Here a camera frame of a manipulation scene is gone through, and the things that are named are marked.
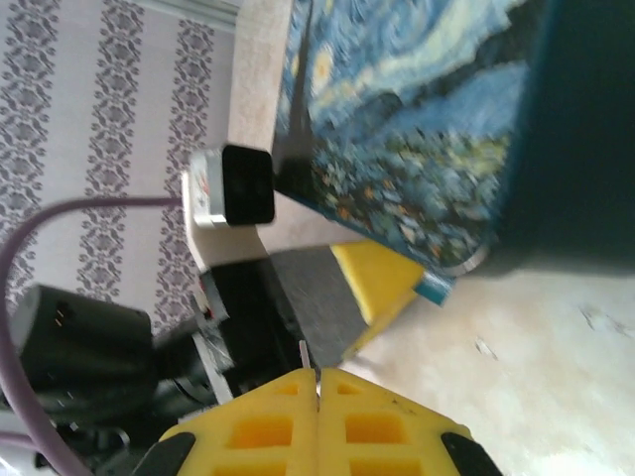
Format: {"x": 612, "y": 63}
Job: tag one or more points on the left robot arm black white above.
{"x": 84, "y": 337}

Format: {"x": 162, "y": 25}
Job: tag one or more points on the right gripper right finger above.
{"x": 377, "y": 411}

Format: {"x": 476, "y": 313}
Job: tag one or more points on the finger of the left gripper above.
{"x": 377, "y": 282}

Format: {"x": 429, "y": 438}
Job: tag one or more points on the blue starry night painted box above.
{"x": 397, "y": 124}

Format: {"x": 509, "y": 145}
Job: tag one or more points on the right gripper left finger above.
{"x": 278, "y": 406}

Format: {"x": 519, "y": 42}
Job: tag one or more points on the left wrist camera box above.
{"x": 248, "y": 183}

